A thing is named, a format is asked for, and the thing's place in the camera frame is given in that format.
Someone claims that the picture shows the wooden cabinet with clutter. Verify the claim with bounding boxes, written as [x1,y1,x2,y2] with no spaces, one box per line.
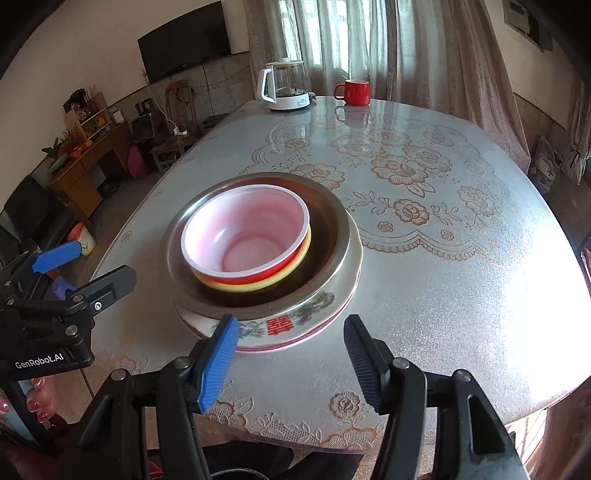
[49,92,135,217]

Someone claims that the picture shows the yellow plastic bowl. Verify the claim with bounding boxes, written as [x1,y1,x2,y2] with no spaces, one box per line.
[194,228,311,294]

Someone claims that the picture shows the white glass electric kettle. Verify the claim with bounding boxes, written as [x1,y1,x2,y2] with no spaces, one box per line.
[256,58,311,112]

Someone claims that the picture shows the black wall television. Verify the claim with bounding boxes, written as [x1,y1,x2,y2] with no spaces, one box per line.
[137,1,231,83]

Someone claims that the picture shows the lace pattern table cover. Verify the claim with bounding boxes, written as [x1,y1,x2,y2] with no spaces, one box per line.
[88,97,590,449]

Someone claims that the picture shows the red ceramic mug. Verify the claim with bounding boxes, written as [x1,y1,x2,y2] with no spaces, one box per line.
[334,80,370,106]

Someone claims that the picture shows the wooden chair by wall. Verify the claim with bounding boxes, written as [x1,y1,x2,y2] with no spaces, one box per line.
[151,80,202,172]

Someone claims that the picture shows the red plastic bowl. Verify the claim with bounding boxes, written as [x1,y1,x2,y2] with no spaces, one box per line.
[180,184,311,284]

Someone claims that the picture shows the beige window curtain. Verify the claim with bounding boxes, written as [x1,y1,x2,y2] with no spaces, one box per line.
[243,1,531,171]

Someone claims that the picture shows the steel metal bowl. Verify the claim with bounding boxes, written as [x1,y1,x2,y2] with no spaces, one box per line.
[158,173,363,320]

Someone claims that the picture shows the large white plate red characters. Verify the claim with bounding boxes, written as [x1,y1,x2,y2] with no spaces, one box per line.
[171,257,362,354]

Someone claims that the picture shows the left hand red nails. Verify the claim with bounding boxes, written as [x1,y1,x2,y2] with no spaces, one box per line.
[27,376,58,423]

